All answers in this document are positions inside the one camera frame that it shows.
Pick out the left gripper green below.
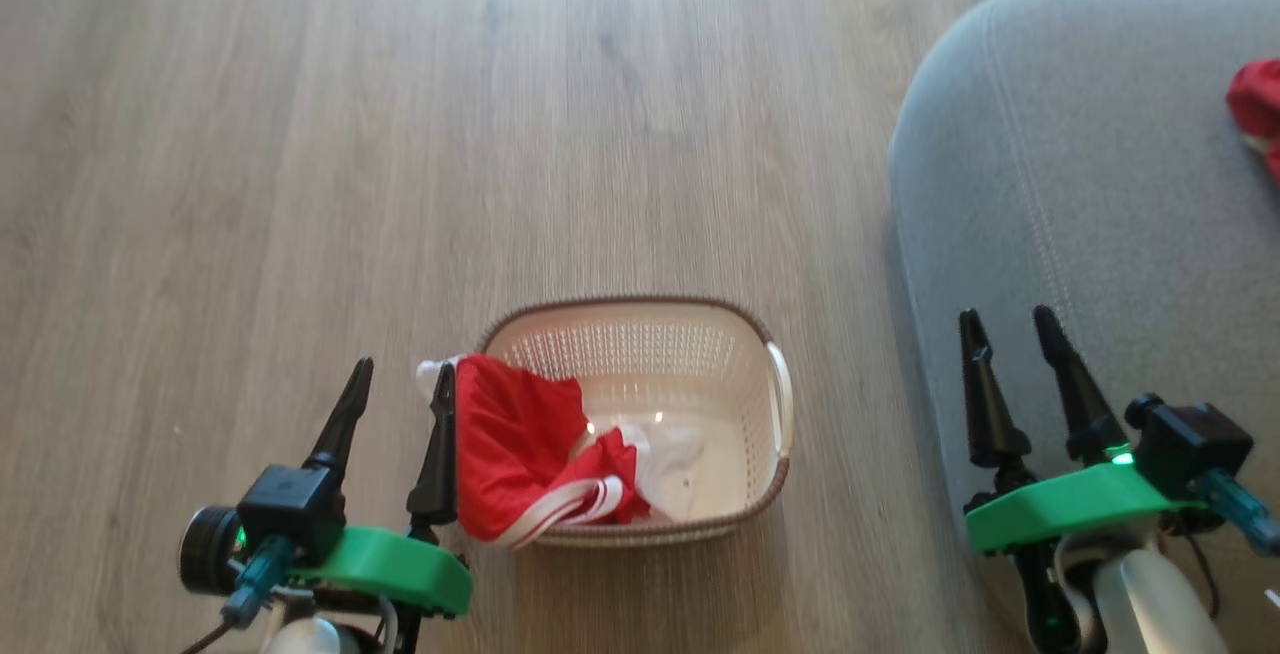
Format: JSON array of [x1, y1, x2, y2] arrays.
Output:
[[288, 357, 474, 654]]

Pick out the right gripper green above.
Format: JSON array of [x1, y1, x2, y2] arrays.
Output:
[[960, 305, 1203, 652]]

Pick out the red shorts with white stripes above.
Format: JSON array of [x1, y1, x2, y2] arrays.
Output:
[[417, 354, 652, 549]]

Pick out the grey fabric sofa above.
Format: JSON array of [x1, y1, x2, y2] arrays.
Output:
[[887, 0, 1280, 654]]

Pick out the white plastic laundry basket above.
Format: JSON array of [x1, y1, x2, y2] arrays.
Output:
[[478, 295, 795, 548]]

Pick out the white garment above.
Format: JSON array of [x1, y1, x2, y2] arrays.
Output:
[[570, 419, 707, 524]]

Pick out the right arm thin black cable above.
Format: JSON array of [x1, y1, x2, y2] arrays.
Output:
[[1168, 512, 1223, 620]]

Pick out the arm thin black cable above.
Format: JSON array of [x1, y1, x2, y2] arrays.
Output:
[[1168, 512, 1223, 620], [178, 618, 243, 654]]

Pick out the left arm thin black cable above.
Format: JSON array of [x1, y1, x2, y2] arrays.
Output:
[[178, 618, 243, 654]]

